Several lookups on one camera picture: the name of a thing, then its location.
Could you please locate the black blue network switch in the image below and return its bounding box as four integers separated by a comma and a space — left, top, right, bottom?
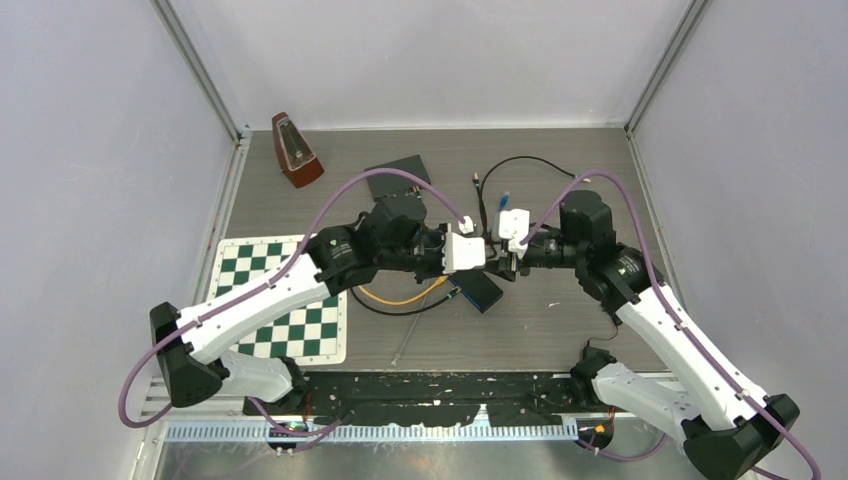
449, 270, 503, 314

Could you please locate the short black ethernet cable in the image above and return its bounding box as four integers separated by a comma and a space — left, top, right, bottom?
349, 284, 463, 318

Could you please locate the dark grey network switch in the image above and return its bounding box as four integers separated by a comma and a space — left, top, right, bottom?
365, 154, 431, 201

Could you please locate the long black ethernet cable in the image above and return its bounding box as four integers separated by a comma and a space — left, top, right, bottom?
413, 155, 578, 230

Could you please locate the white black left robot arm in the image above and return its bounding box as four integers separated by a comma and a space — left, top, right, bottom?
143, 199, 465, 414

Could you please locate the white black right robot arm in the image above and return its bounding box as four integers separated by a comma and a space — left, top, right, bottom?
487, 190, 800, 479

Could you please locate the green white chessboard mat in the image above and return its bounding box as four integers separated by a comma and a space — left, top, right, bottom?
207, 235, 349, 367

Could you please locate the brown wooden metronome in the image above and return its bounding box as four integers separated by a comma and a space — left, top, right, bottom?
272, 112, 324, 188

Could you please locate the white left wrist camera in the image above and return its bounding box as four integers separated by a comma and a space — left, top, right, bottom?
442, 216, 486, 275

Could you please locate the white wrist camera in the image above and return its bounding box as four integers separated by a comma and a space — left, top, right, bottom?
442, 216, 486, 275
492, 208, 530, 259

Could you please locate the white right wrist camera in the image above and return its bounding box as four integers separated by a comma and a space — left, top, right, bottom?
492, 208, 530, 259

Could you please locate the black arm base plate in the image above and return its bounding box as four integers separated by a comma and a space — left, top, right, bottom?
264, 371, 624, 427

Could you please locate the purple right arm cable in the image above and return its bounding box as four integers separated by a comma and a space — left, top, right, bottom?
523, 170, 823, 480

